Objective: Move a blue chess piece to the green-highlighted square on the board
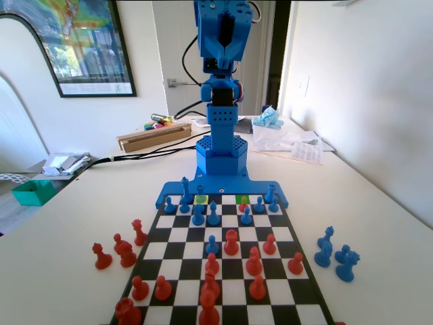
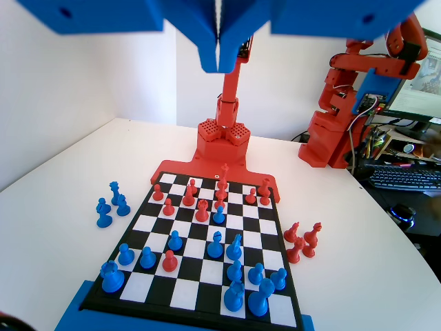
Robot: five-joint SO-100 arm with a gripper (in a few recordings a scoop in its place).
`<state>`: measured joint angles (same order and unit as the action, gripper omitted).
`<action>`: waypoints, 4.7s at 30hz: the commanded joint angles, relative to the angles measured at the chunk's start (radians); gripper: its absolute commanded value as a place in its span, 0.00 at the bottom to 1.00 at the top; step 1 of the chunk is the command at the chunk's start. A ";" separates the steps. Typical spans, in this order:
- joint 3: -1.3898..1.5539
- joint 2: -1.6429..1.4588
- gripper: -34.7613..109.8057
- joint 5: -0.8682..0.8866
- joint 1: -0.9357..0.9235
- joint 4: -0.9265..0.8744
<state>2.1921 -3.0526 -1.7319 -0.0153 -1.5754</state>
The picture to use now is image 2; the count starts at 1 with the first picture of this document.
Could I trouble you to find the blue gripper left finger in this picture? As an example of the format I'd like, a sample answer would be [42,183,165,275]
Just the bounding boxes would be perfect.
[146,0,220,74]

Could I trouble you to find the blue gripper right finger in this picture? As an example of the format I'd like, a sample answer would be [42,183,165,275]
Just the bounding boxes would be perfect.
[220,0,280,74]

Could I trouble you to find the red chess pieces on board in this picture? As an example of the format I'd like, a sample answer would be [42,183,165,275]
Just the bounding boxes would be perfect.
[150,157,280,204]

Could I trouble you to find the blue chess queen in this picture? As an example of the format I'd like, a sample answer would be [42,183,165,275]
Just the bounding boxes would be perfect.
[109,181,122,205]

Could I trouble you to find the blue chess knight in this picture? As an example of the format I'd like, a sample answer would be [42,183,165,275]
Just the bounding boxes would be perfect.
[116,194,132,217]
[225,233,244,261]

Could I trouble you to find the blue chess bishop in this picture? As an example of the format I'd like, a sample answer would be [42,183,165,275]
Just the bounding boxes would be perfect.
[206,230,225,261]
[96,202,113,229]

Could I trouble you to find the red chess queen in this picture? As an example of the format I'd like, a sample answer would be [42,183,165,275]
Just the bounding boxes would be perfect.
[285,237,306,264]

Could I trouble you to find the small black circuit board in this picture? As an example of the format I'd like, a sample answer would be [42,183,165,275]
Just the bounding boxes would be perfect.
[237,34,256,60]

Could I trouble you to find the blue controller board holder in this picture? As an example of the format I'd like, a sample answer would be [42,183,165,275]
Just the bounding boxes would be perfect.
[356,67,404,117]

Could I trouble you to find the black computer monitor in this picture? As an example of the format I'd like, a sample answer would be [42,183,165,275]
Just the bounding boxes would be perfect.
[377,27,441,135]

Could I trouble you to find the black computer keyboard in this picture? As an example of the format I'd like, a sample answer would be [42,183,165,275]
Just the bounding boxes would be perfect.
[367,163,441,192]

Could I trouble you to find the wooden desk organizer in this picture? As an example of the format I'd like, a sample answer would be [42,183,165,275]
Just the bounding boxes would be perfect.
[380,127,441,163]

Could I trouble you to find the black and white chessboard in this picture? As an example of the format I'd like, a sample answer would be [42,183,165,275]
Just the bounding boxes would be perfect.
[81,170,304,328]

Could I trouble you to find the black computer mouse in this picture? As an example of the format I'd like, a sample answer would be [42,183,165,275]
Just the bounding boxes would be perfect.
[388,203,418,231]

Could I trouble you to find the black desk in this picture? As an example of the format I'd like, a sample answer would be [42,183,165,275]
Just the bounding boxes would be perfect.
[354,161,441,244]

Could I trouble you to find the red arm with handle grip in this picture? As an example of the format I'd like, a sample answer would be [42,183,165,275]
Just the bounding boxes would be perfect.
[298,13,430,170]

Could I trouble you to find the blue base plate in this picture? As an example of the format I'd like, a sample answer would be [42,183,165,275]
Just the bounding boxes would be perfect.
[51,278,315,331]

